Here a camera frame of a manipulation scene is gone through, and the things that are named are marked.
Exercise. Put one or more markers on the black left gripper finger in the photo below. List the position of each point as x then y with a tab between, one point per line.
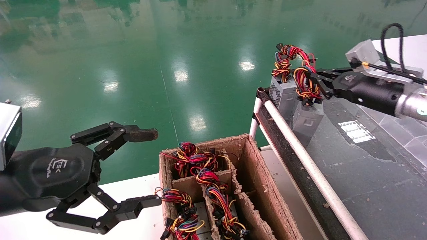
143	135

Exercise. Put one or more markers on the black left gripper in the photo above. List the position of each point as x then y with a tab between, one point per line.
50	173

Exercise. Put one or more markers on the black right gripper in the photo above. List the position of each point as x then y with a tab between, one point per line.
367	91

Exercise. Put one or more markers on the grey power supply with fan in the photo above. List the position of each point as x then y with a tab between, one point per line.
307	123

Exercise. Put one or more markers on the grey power supply mesh side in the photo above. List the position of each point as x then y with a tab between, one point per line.
287	100

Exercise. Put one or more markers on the black foam edge strip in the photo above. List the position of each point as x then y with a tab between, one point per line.
280	143

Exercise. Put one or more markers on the white side table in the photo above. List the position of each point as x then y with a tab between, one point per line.
413	50

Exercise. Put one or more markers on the clear acrylic divider rack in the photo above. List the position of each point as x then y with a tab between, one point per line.
410	140

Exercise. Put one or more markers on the dark grey cart mat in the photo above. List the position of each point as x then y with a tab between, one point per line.
367	186

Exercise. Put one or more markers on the brown cardboard divider box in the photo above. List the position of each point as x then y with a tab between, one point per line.
257	176

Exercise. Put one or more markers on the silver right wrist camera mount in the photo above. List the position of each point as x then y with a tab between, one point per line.
362	53

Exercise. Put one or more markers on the white tube cart frame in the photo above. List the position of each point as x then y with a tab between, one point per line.
295	140

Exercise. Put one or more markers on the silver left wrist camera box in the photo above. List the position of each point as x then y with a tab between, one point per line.
6	133

